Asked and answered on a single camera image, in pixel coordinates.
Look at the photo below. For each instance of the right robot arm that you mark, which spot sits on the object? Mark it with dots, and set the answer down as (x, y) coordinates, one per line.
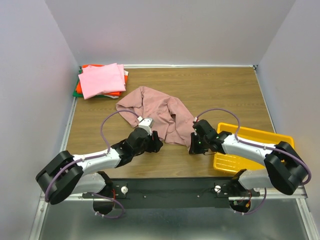
(283, 169)

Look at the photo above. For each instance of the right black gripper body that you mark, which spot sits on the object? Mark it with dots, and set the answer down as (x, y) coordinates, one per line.
(195, 146)

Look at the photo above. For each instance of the folded pink t-shirt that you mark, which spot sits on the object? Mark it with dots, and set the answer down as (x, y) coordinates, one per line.
(102, 80)

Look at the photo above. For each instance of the dusty pink graphic t-shirt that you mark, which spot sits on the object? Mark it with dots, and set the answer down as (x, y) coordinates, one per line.
(172, 120)

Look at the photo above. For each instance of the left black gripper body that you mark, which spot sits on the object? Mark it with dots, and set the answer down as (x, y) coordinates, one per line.
(155, 142)

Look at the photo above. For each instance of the yellow plastic tray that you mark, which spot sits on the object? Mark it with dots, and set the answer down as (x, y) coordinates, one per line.
(231, 164)

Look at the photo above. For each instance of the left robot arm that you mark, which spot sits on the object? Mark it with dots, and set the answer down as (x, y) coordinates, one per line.
(61, 175)

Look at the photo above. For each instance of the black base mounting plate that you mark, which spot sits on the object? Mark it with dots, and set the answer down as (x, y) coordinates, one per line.
(172, 193)

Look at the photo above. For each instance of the folded orange t-shirt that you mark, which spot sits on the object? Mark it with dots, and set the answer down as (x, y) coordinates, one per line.
(82, 88)

